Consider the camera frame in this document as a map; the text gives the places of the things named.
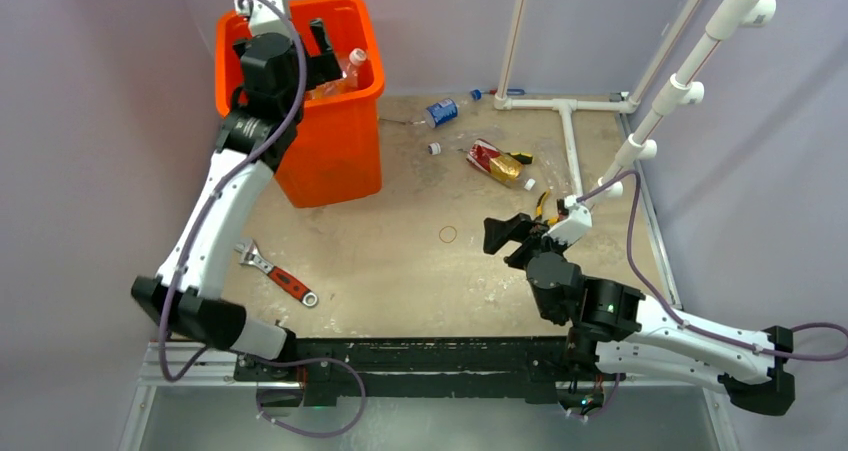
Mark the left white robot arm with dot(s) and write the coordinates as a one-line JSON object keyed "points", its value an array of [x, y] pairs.
{"points": [[185, 294]]}

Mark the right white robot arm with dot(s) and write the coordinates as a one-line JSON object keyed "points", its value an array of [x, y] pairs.
{"points": [[615, 328]]}

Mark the aluminium frame rail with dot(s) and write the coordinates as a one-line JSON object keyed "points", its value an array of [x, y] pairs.
{"points": [[214, 369]]}

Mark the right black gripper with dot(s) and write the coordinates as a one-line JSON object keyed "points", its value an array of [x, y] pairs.
{"points": [[498, 232]]}

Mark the blue label bottle far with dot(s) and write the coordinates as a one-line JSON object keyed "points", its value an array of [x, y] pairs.
{"points": [[446, 110]]}

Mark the red gold snack wrapper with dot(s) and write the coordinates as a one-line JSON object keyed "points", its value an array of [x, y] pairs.
{"points": [[498, 165]]}

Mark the blue cap pen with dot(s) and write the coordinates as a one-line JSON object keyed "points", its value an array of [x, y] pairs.
{"points": [[506, 93]]}

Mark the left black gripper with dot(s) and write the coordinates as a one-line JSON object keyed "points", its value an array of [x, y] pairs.
{"points": [[322, 68]]}

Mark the yellow handle pliers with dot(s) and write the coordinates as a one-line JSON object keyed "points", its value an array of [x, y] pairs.
{"points": [[539, 207]]}

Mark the red handle adjustable wrench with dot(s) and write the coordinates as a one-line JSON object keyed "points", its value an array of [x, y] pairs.
{"points": [[250, 255]]}

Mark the yellow black screwdriver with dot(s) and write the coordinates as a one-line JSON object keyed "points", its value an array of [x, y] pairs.
{"points": [[523, 158]]}

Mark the orange plastic bin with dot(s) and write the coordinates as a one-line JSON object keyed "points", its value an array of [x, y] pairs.
{"points": [[336, 155]]}

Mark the rubber band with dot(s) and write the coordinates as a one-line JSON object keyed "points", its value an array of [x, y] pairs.
{"points": [[448, 234]]}

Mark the white PVC pipe frame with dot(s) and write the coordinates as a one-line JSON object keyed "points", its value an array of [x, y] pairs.
{"points": [[579, 47]]}

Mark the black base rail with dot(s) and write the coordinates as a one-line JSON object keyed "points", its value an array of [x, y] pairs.
{"points": [[535, 369]]}

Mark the orange drink bottle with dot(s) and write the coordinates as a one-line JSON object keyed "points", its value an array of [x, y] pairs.
{"points": [[350, 66]]}

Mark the white PVC diagonal pole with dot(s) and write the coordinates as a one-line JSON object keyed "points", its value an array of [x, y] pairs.
{"points": [[681, 88]]}

